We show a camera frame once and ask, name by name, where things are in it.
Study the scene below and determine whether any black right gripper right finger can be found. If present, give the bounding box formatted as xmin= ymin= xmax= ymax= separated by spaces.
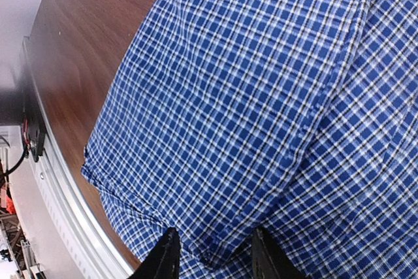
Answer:
xmin=251 ymin=227 xmax=305 ymax=279

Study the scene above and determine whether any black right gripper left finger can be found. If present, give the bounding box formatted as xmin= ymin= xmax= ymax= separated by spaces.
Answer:
xmin=129 ymin=227 xmax=180 ymax=279

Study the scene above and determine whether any front aluminium rail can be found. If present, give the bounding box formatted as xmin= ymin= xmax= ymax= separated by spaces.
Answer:
xmin=21 ymin=37 xmax=133 ymax=278

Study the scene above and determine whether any blue plaid long sleeve shirt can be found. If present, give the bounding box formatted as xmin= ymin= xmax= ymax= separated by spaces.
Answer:
xmin=82 ymin=0 xmax=417 ymax=278

